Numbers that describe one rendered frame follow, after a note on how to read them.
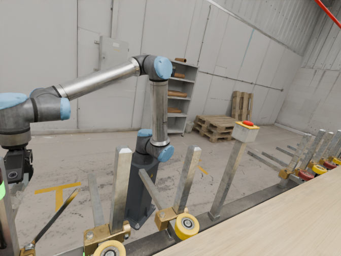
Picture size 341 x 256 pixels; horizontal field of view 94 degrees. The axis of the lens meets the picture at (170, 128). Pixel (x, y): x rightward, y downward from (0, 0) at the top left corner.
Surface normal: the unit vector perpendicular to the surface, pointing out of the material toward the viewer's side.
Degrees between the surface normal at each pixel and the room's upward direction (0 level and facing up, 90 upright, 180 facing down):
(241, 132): 90
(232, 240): 0
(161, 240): 0
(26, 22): 90
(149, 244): 0
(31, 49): 90
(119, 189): 90
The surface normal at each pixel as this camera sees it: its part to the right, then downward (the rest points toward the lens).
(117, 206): 0.49, 0.38
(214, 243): 0.19, -0.92
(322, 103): -0.83, 0.03
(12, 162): 0.42, -0.57
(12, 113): 0.70, 0.36
